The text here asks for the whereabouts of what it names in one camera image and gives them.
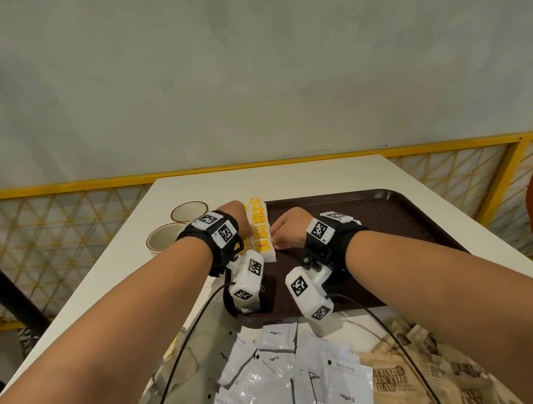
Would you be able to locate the person's right hand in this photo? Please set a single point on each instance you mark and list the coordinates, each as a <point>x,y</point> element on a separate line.
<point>291,227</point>

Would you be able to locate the person's left hand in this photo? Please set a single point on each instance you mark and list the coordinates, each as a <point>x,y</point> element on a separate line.
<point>241,216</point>

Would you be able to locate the person's right fingers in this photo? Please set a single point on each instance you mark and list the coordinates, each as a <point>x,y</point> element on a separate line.
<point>280,242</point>

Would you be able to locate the row of yellow white packets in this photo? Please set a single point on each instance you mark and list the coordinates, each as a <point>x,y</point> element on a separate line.
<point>260,221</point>

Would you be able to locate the person's right forearm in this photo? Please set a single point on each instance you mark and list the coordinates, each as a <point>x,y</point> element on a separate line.
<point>448,298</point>

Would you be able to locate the person's left forearm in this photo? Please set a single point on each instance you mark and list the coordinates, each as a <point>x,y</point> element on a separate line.
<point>122,327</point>

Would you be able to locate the white cup with brown rim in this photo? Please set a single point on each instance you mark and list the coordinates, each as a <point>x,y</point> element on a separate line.
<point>165,238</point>
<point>189,211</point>

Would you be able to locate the dark brown plastic tray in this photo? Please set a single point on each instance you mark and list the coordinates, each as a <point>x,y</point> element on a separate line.
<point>389,221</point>

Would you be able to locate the pile of white coffee packets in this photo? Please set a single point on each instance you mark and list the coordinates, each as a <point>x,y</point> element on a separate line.
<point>290,373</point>

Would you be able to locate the clear plastic container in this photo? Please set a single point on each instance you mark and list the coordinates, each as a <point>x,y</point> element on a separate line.
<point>195,355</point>

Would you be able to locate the yellow metal mesh fence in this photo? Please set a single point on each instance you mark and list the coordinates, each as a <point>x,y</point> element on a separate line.
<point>457,175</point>

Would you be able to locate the pile of brown sugar packets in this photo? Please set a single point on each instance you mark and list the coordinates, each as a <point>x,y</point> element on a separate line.
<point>442,376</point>

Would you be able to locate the black metal furniture leg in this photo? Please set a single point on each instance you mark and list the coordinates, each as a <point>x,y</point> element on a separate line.
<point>14,300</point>

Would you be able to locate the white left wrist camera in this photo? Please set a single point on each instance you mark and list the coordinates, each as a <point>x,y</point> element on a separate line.
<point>248,281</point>

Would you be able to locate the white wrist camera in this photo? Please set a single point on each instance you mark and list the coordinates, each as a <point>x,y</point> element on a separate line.
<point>306,292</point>
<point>248,281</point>

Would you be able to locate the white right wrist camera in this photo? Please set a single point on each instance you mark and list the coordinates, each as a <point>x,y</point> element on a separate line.
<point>306,292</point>

